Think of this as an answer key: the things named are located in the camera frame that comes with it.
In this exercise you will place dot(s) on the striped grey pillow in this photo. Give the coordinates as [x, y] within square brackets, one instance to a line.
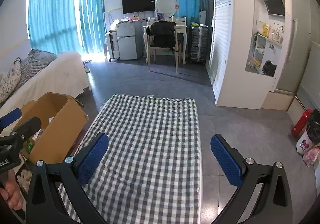
[34, 63]

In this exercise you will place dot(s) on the white covered sofa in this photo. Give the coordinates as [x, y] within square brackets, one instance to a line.
[65, 75]

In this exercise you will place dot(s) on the floral pillow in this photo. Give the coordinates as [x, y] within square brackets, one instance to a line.
[10, 80]

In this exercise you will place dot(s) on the black bag on chair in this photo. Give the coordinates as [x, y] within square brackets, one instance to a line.
[164, 35]

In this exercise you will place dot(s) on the black bag in kitchen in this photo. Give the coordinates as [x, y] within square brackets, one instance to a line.
[269, 68]

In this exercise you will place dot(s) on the green snack packet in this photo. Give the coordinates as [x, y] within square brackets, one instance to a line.
[30, 144]

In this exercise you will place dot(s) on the brown cardboard box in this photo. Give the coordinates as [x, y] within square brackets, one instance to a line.
[62, 120]

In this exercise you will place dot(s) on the person's left hand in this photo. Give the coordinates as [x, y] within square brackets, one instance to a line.
[11, 190]

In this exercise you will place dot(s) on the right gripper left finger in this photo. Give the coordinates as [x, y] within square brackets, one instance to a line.
[44, 201]

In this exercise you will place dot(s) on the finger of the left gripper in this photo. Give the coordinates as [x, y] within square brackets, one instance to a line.
[28, 129]
[10, 118]

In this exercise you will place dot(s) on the dark drawer tower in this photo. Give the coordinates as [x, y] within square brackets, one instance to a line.
[197, 43]

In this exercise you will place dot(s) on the right blue curtain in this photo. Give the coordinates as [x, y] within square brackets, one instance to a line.
[92, 25]

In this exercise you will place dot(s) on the checkered tablecloth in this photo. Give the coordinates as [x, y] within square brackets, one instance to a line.
[151, 171]

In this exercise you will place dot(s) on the wooden chair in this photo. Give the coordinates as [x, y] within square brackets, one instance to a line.
[176, 54]

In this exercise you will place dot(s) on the black television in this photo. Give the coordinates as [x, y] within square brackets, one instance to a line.
[137, 6]

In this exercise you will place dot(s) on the white cartoon bin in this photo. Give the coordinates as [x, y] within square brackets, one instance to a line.
[305, 143]

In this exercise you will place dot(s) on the white small cabinet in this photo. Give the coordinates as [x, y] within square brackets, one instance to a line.
[112, 45]

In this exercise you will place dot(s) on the blue curtain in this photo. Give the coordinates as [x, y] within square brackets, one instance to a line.
[92, 25]
[52, 26]

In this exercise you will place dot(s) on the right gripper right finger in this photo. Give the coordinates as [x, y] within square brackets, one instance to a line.
[273, 204]

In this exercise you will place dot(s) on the oval white mirror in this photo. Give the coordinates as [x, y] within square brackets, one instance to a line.
[167, 7]

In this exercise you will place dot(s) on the white dressing table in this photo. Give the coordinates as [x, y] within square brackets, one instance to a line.
[182, 29]

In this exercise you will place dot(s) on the left blue curtain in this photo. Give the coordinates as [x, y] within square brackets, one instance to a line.
[52, 26]

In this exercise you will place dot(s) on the silver mini fridge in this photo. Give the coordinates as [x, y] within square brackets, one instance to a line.
[130, 40]

